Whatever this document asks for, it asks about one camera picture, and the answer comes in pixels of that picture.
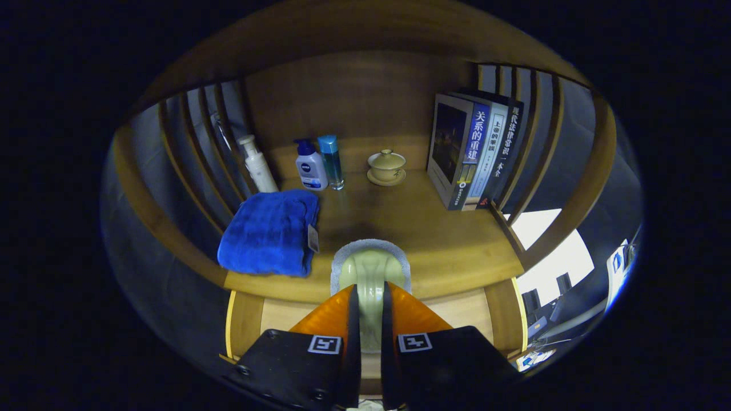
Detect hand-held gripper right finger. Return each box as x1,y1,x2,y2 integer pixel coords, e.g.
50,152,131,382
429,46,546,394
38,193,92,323
381,281,523,410

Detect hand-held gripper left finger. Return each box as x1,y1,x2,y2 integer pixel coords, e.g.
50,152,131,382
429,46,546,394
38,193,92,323
226,284,362,410

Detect wooden drawer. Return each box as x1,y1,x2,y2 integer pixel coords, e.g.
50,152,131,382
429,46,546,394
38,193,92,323
224,278,529,397

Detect green brush with grey sponge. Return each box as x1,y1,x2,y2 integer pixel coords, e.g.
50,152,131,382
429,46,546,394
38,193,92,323
330,239,413,354

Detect wooden countertop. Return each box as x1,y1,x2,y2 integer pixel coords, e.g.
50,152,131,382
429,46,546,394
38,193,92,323
224,136,525,304

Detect wooden cabinet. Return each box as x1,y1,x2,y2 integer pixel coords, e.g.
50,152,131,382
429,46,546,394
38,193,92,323
111,0,618,366

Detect blue towel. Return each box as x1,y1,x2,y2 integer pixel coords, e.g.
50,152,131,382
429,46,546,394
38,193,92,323
217,190,320,278

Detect white box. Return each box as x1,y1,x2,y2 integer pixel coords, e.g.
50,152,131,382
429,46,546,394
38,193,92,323
511,208,596,343

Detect white side desk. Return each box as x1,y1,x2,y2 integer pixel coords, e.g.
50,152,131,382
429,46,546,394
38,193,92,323
605,239,637,312

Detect white pump bottle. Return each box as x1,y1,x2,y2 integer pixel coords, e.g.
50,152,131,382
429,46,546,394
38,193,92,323
237,135,279,194

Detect white bottle with blue cap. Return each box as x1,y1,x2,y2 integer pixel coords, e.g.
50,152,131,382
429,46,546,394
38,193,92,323
294,138,329,191

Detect teal transparent bottle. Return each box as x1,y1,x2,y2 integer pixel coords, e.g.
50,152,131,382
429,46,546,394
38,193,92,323
318,135,345,191

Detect beige lidded tea cup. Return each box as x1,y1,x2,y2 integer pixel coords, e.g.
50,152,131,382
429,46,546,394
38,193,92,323
367,149,407,187

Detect book with grey spine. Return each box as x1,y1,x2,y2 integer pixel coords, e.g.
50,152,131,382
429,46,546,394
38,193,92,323
461,103,509,211

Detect book with blue spine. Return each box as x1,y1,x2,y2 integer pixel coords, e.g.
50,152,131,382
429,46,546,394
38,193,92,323
427,93,491,211

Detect book with black spine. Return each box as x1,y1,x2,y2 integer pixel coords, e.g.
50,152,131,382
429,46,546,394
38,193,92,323
477,88,524,207

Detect black backdrop cloth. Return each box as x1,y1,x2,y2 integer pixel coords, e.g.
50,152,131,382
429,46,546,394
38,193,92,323
102,63,643,366

